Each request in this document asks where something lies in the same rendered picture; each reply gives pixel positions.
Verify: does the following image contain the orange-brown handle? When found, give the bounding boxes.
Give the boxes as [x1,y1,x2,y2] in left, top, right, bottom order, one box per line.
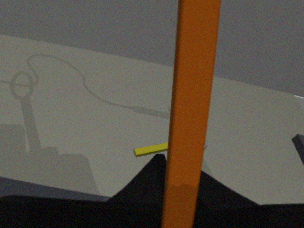
[161,0,221,228]

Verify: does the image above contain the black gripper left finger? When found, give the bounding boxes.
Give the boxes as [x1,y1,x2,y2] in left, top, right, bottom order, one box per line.
[0,154,167,228]

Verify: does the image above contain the yellow flat bar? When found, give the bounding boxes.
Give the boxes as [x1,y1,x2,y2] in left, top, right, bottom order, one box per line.
[133,139,207,157]

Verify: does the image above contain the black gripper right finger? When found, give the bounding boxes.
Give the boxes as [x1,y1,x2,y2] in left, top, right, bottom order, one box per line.
[192,170,304,228]

